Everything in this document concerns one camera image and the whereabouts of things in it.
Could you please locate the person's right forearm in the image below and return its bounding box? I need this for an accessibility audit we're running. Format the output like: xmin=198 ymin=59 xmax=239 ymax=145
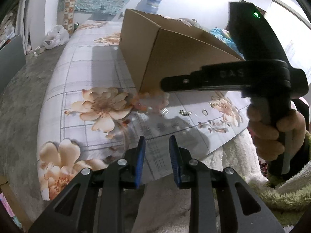
xmin=248 ymin=131 xmax=311 ymax=229

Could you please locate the clear plastic bag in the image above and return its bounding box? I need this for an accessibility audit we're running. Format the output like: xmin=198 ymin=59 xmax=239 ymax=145
xmin=132 ymin=91 xmax=170 ymax=114

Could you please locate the person's right hand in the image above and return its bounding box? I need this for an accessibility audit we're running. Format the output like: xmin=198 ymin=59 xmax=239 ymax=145
xmin=246 ymin=104 xmax=306 ymax=162

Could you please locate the brown cardboard piece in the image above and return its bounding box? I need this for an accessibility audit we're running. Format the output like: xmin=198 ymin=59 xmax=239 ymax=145
xmin=0 ymin=175 xmax=32 ymax=229

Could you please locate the blue water jug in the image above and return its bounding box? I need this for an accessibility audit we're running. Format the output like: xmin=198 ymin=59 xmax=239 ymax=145
xmin=136 ymin=0 xmax=162 ymax=15

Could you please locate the blue patterned blanket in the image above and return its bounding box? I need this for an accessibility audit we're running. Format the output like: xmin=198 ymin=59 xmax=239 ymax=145
xmin=209 ymin=28 xmax=241 ymax=51

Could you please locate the white fluffy robe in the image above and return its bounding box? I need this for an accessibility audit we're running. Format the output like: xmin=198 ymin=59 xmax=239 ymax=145
xmin=138 ymin=131 xmax=270 ymax=233

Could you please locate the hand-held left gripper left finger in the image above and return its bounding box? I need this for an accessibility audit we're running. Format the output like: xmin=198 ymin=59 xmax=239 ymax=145
xmin=28 ymin=136 xmax=146 ymax=233

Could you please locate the floral vinyl table cover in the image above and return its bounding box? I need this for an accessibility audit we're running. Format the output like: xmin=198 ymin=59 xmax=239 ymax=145
xmin=36 ymin=21 xmax=251 ymax=201

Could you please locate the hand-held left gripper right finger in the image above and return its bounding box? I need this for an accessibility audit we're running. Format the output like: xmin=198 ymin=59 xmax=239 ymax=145
xmin=169 ymin=135 xmax=285 ymax=233

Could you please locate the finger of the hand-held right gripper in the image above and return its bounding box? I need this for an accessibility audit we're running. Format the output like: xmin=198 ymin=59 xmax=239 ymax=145
xmin=161 ymin=62 xmax=243 ymax=93

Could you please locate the grey panel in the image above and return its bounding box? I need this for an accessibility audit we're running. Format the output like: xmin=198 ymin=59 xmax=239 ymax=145
xmin=0 ymin=34 xmax=27 ymax=97

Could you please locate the white plastic bag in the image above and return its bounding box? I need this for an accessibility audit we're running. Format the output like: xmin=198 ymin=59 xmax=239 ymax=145
xmin=42 ymin=25 xmax=70 ymax=50

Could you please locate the brown cardboard box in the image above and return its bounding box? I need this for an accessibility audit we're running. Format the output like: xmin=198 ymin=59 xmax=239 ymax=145
xmin=119 ymin=8 xmax=245 ymax=95

